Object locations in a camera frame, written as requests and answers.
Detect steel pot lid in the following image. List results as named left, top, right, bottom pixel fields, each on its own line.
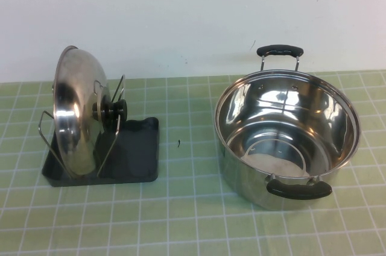
left=51, top=45, right=129, bottom=179

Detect green gridded table mat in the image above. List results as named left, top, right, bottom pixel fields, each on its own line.
left=0, top=69, right=386, bottom=256

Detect wire lid rack, black tray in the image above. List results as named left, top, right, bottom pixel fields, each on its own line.
left=36, top=74, right=160, bottom=189

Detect stainless steel pot, black handles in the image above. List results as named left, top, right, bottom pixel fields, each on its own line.
left=214, top=44, right=362, bottom=211

